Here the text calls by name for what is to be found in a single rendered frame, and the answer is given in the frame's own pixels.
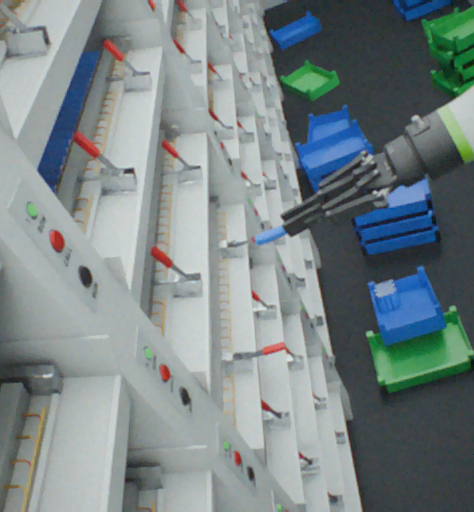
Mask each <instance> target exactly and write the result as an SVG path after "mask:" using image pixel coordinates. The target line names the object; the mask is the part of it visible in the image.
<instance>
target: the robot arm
mask: <svg viewBox="0 0 474 512"><path fill-rule="evenodd" d="M412 121H413V123H412V124H410V125H409V126H408V127H406V128H405V131H406V133H407V135H408V137H406V138H405V137H404V136H403V135H402V136H400V137H399V138H397V139H395V140H393V141H391V142H390V143H388V144H386V145H385V146H384V151H385V153H384V152H383V154H381V153H380V155H378V154H376V155H374V157H373V155H369V154H368V152H367V151H366V150H363V151H362V152H361V153H360V154H359V155H358V156H357V157H356V158H355V159H354V160H352V161H351V162H349V163H348V165H346V166H345V167H342V168H341V169H339V170H338V171H336V172H335V173H334V174H332V175H331V176H329V177H328V178H326V179H325V180H323V181H321V182H319V183H318V188H319V190H318V191H317V192H316V195H314V196H313V197H311V198H309V199H307V200H305V201H302V202H301V203H299V204H297V206H295V207H294V208H292V209H290V210H287V211H285V212H283V213H281V214H280V218H281V219H282V221H283V222H284V223H283V224H281V227H282V228H283V230H284V231H285V232H286V234H288V235H289V237H290V238H293V237H295V236H297V235H298V234H300V232H303V231H305V230H307V229H309V228H312V227H314V226H315V225H318V224H320V223H322V222H324V221H328V222H330V223H331V225H332V226H336V225H339V224H342V223H344V222H347V221H349V220H352V219H355V218H358V217H361V216H363V215H366V214H368V212H371V211H373V210H378V209H386V208H388V207H389V206H390V203H389V202H388V198H389V195H390V194H392V193H393V192H395V189H397V188H398V187H399V186H404V187H408V188H410V186H411V185H413V184H415V183H417V182H419V181H421V180H423V179H425V178H426V177H425V174H426V173H428V175H429V176H431V178H432V179H433V181H435V179H436V180H437V178H439V177H441V176H443V175H445V174H447V173H449V172H451V171H453V170H455V169H457V168H459V167H461V166H463V165H464V164H466V163H468V162H470V161H472V160H474V86H472V87H471V88H470V89H469V90H467V91H466V92H465V93H464V94H462V95H461V96H459V97H458V98H456V99H455V100H453V101H452V102H450V103H448V104H447V105H445V106H443V107H441V108H440V109H438V110H436V111H434V112H432V113H431V114H429V115H427V116H425V117H423V118H421V119H419V118H418V116H414V117H413V118H412ZM327 185H328V187H327ZM365 190H366V191H367V192H366V191H365Z"/></svg>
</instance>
